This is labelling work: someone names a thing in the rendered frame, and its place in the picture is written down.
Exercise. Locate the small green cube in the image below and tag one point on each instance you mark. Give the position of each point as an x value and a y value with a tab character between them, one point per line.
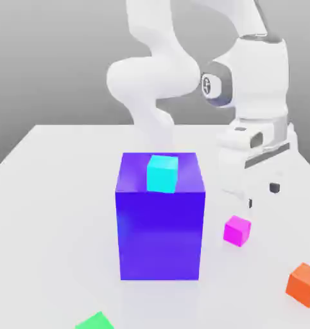
95	322

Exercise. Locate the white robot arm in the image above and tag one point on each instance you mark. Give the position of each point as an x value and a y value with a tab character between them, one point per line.
154	77

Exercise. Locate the small cyan cube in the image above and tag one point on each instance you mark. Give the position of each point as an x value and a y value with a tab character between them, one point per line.
161	177

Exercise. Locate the large purple box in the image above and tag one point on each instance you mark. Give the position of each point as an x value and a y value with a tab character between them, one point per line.
158	236

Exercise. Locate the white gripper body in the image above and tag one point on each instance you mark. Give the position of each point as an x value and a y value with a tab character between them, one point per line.
262	171

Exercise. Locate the small magenta cube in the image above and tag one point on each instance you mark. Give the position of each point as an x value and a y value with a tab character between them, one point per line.
236	231

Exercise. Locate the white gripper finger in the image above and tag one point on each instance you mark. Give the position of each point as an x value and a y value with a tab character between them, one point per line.
274	188
250	203

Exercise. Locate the small orange cube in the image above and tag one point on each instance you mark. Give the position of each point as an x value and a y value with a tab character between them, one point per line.
303	285

